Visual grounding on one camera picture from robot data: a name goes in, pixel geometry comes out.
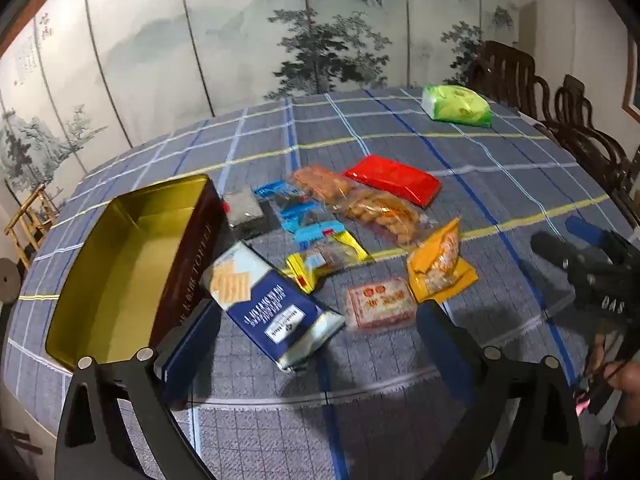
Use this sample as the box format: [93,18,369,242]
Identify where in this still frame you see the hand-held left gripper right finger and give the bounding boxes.
[415,299,585,480]

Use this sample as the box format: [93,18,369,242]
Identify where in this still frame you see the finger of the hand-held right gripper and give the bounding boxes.
[565,215,609,249]
[529,231,574,274]

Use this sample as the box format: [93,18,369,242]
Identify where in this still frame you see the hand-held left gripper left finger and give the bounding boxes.
[54,301,224,480]

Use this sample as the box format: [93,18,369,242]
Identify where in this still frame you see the pink printed cake packet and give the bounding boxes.
[346,276,418,333]

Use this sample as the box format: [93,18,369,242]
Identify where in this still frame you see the orange snack packet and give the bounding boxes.
[406,217,478,303]

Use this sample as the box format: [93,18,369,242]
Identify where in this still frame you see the blue cracker packet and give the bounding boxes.
[200,241,347,372]

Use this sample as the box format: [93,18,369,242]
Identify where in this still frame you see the gold rectangular tin box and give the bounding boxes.
[45,174,227,377]

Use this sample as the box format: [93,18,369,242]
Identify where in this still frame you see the large clear fried snack bag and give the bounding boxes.
[342,187,431,246]

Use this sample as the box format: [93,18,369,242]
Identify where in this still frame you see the yellow candy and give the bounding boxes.
[285,232,373,293]

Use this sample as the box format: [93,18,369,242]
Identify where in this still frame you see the silver foil packet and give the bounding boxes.
[223,186,266,227]

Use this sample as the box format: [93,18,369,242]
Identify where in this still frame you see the blue candy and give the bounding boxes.
[272,199,323,231]
[254,181,301,211]
[294,220,346,250]

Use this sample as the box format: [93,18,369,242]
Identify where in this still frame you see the red snack packet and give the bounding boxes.
[344,155,443,209]

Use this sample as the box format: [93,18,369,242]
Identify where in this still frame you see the small clear fried snack bag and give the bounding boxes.
[291,166,353,206]

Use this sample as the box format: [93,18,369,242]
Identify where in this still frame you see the person's right hand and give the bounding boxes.
[591,341,640,427]

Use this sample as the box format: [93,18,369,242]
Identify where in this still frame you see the dark wooden chair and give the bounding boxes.
[542,75,631,211]
[615,145,640,213]
[467,40,551,121]

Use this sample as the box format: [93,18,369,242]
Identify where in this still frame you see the green tissue pack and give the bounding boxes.
[421,84,493,128]

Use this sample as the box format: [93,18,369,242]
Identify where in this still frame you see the round millstone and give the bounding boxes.
[0,258,23,301]

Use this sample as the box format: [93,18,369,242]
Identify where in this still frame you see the light wooden stool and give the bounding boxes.
[5,184,61,268]

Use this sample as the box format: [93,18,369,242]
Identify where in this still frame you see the blue plaid tablecloth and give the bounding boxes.
[0,87,631,480]

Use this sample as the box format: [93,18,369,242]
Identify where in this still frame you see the painted landscape folding screen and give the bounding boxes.
[0,0,526,186]

